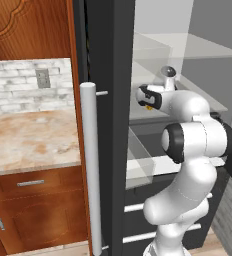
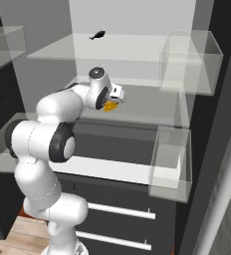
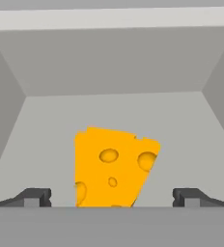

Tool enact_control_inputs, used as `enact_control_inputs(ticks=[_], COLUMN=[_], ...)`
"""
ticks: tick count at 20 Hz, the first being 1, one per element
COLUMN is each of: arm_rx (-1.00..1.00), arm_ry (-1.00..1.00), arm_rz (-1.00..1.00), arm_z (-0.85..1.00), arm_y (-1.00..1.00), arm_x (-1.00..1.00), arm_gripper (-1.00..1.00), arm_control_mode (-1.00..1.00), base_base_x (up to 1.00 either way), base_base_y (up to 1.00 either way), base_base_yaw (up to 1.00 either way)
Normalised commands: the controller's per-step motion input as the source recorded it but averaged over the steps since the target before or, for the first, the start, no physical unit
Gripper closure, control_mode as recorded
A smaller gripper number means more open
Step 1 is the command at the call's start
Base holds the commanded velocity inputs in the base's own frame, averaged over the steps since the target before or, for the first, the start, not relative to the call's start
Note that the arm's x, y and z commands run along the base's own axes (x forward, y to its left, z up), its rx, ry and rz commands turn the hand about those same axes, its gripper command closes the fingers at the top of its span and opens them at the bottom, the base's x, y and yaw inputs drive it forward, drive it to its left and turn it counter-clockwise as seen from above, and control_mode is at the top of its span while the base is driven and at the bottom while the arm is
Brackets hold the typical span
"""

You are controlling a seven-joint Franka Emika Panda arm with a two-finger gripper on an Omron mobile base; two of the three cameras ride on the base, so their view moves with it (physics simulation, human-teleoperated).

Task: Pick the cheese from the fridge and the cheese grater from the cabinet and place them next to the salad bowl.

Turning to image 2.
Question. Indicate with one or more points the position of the glass fridge shelf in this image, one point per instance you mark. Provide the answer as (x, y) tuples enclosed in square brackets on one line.
[(120, 50), (147, 106)]

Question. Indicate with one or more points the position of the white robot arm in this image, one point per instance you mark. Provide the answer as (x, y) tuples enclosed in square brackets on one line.
[(49, 113)]

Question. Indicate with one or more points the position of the dark fridge door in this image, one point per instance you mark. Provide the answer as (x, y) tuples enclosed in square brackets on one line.
[(1, 99), (217, 116)]

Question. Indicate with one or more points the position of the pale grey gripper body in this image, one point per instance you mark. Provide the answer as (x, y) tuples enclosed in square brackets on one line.
[(119, 97)]

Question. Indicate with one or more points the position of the dark fridge drawer front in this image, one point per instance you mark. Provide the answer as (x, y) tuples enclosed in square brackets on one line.
[(127, 232), (120, 197)]

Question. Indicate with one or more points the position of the orange cheese wedge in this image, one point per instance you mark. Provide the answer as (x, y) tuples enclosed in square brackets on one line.
[(111, 107)]

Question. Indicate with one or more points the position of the white-fronted fridge crisper drawer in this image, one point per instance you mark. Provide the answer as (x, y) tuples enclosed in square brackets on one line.
[(120, 159)]

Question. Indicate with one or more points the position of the small black fish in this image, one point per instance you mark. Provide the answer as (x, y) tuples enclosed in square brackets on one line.
[(97, 35)]

